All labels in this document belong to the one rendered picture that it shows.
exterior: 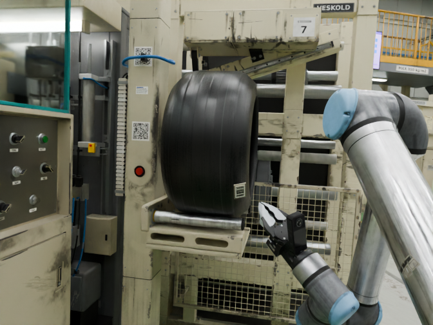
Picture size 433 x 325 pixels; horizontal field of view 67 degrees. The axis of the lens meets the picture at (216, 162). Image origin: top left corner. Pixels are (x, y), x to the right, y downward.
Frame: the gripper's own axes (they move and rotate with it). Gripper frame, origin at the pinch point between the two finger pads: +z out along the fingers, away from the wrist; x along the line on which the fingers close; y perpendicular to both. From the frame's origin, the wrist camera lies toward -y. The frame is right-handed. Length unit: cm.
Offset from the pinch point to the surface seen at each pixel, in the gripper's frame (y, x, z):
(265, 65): 1, 51, 66
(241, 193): 5.3, -0.3, 9.6
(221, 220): 19.5, -5.9, 10.9
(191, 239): 25.0, -17.6, 11.8
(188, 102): -14.6, -6.1, 37.8
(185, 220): 22.6, -16.5, 18.4
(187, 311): 120, -14, 18
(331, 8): -17, 95, 74
